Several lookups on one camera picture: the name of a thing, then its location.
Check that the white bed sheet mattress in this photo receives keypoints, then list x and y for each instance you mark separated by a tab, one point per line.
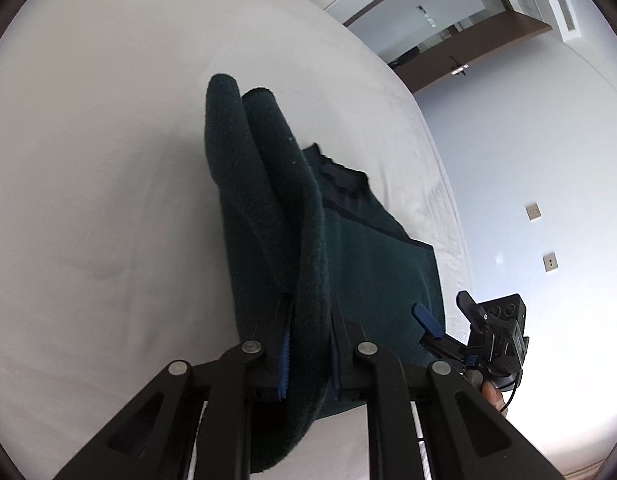
112	258

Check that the right hand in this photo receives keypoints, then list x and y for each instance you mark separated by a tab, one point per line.
494	397

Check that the beige wall socket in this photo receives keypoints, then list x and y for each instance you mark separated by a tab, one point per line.
533	211
550	262

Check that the brown wooden door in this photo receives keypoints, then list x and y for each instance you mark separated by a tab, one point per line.
418	38

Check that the silver door handle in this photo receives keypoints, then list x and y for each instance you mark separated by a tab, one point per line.
459	68

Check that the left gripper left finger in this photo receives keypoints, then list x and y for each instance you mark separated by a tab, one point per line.
269	361

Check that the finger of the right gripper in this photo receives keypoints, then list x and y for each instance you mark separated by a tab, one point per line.
474	313
427	321

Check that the dark green knit sweater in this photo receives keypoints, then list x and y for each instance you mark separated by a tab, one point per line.
301	229

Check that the upper beige wall socket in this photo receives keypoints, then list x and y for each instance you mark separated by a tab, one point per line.
533	211

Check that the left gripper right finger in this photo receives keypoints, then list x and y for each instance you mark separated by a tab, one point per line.
348	378

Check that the lower beige wall socket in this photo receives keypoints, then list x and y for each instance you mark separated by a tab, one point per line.
550	262

